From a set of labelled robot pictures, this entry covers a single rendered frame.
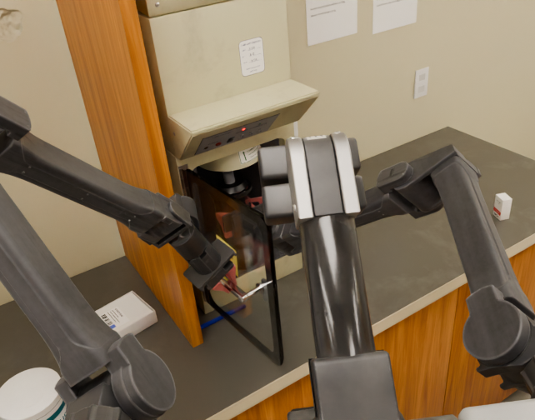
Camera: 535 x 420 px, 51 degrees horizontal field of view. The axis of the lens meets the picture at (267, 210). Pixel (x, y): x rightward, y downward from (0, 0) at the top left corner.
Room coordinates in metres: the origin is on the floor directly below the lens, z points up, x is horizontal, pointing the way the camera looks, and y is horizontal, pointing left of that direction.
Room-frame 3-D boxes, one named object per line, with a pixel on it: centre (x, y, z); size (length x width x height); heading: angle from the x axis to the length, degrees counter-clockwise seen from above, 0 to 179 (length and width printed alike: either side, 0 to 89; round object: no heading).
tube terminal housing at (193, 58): (1.31, 0.11, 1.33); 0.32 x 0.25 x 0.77; 119
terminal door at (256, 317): (0.99, 0.09, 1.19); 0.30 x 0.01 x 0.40; 35
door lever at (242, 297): (0.91, 0.07, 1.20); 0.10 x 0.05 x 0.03; 35
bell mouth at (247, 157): (1.30, 0.09, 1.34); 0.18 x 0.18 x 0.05
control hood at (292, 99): (1.15, 0.02, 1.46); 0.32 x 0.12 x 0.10; 119
